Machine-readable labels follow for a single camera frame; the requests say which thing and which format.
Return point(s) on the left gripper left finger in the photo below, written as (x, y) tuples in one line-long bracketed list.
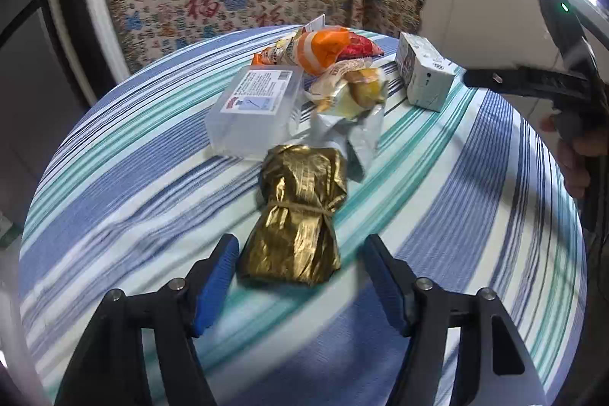
[(209, 281)]

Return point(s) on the silver foil wrapper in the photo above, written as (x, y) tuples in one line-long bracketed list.
[(356, 138)]

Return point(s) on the striped blue tablecloth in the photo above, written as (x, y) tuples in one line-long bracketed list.
[(469, 196)]

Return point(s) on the orange white snack bag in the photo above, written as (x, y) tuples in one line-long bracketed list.
[(314, 52)]

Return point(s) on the right hand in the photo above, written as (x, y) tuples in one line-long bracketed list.
[(571, 158)]

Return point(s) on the clear plastic box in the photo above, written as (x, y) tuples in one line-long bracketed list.
[(260, 109)]

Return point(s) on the beige bread wrapper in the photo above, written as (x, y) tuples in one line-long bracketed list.
[(348, 88)]

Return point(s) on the gold foil wrapper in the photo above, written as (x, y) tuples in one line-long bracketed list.
[(294, 240)]

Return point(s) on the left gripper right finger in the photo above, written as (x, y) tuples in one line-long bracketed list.
[(393, 281)]

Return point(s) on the red snack packet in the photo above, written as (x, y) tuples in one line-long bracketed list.
[(360, 47)]

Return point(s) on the grey refrigerator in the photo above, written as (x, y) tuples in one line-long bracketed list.
[(40, 102)]

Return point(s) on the white milk carton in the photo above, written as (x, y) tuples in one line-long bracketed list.
[(427, 75)]

